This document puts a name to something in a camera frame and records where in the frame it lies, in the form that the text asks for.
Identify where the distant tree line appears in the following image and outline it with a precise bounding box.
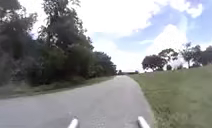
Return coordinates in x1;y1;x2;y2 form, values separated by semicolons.
116;69;140;75

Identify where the grey asphalt path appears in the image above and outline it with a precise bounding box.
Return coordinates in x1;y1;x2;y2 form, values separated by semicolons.
0;74;155;128

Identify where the dark wood of trees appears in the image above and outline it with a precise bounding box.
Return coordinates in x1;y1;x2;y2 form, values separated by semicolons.
0;0;118;89

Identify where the row of trees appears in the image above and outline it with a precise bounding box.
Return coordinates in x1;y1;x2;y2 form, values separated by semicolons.
141;42;212;72

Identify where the grass verge beside wood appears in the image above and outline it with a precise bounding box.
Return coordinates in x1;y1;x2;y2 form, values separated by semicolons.
0;75;115;101

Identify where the robot's own part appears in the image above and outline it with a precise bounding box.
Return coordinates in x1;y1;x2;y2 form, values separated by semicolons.
67;117;80;128
137;115;151;128

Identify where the open grass slope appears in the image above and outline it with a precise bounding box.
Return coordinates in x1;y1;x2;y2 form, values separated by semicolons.
128;64;212;128

